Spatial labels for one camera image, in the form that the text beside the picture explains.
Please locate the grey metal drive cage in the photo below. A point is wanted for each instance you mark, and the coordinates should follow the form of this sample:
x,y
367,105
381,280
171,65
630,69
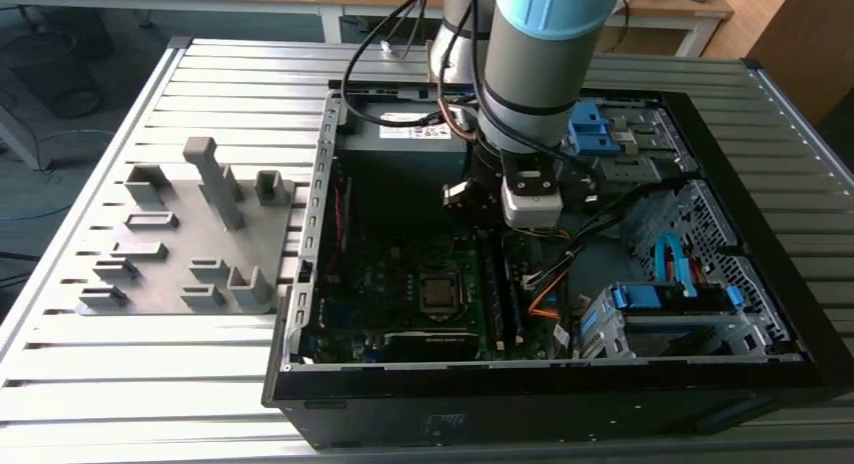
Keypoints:
x,y
640,171

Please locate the grey power supply unit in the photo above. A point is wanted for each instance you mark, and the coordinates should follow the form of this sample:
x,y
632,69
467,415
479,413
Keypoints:
x,y
400,144

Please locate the grey parts rack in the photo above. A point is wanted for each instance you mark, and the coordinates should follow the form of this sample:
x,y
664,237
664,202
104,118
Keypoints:
x,y
187,219

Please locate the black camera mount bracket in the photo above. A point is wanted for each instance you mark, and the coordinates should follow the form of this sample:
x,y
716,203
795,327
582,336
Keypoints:
x,y
534,166

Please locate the wooden desk with white frame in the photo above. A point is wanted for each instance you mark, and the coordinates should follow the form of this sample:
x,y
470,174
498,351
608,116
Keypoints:
x,y
674,6

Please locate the green motherboard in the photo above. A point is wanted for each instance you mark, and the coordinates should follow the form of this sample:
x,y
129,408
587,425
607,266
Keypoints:
x,y
373,284

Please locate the white camera box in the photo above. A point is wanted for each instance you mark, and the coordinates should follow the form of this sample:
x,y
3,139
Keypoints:
x,y
534,209

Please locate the silver CPU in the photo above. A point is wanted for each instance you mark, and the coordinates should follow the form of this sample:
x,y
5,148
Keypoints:
x,y
440,291

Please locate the grey metal disk bay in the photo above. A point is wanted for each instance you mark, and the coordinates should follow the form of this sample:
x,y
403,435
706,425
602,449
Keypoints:
x,y
603,334

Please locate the black disk with blue carrier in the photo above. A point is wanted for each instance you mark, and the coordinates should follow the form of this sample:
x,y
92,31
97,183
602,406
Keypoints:
x,y
643,299

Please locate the blue plastic disk carrier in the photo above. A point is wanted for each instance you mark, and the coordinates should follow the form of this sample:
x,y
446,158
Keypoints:
x,y
590,134

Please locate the brown wooden cabinet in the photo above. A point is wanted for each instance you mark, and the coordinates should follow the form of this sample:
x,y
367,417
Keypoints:
x,y
800,44

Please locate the black PC case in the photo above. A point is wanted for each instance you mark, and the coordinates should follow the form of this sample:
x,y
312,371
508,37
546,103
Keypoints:
x,y
600,414

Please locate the black CPU socket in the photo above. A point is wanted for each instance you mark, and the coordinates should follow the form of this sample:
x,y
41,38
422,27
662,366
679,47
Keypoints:
x,y
442,314

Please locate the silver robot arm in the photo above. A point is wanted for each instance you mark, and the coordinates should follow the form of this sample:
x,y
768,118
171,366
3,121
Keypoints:
x,y
534,84

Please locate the black graphics card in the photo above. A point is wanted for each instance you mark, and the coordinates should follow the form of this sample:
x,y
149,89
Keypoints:
x,y
434,345

